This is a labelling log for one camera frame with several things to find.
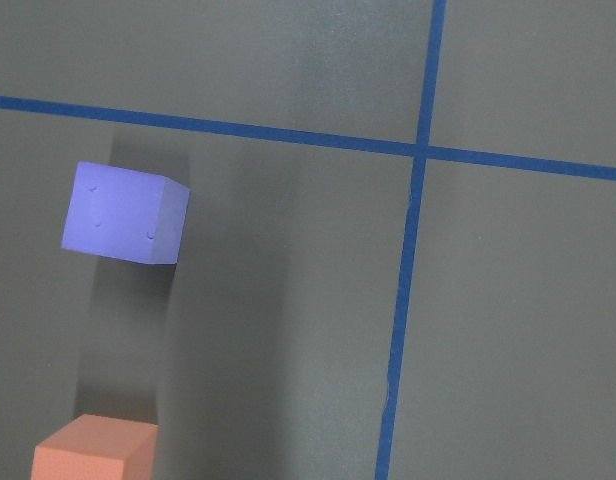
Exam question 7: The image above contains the purple foam block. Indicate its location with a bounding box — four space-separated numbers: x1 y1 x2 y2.
61 162 190 265

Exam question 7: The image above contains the orange foam block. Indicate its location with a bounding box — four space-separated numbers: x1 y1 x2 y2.
31 414 158 479

